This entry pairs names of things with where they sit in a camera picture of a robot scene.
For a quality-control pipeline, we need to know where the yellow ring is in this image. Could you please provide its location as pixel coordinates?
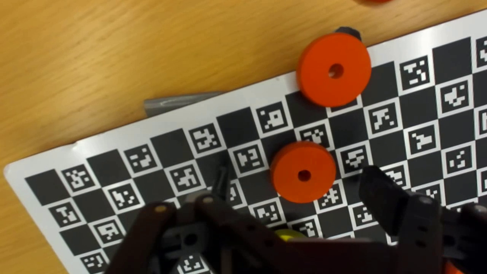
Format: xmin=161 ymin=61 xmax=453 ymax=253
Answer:
xmin=275 ymin=227 xmax=309 ymax=244

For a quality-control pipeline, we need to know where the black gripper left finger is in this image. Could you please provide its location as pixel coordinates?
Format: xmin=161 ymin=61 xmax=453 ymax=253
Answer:
xmin=106 ymin=195 xmax=286 ymax=274

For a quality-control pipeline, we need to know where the orange disc with hole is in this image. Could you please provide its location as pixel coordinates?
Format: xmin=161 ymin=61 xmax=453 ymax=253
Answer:
xmin=295 ymin=32 xmax=372 ymax=110
xmin=441 ymin=259 xmax=465 ymax=274
xmin=267 ymin=140 xmax=337 ymax=206

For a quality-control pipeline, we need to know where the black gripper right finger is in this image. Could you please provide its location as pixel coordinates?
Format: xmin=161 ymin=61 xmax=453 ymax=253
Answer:
xmin=356 ymin=166 xmax=487 ymax=274

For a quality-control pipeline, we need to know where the black white checker marker board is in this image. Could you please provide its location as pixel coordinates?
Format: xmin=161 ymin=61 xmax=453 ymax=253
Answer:
xmin=3 ymin=8 xmax=487 ymax=274

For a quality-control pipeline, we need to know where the grey board support foot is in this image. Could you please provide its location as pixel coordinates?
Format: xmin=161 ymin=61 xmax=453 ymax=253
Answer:
xmin=143 ymin=90 xmax=225 ymax=119

